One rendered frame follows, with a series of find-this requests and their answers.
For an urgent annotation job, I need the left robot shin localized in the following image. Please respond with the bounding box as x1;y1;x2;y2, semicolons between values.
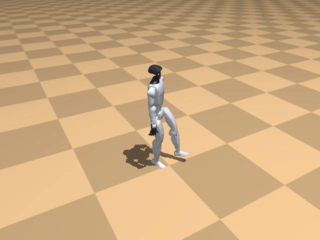
171;132;180;153

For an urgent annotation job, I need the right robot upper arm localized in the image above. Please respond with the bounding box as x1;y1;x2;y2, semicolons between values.
147;87;157;112

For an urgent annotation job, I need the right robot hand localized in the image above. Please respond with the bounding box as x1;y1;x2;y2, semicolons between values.
149;124;158;136

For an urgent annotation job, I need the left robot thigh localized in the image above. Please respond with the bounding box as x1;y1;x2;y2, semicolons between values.
162;107;178;137

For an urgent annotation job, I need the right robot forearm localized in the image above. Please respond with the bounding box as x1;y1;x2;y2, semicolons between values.
149;108;157;129

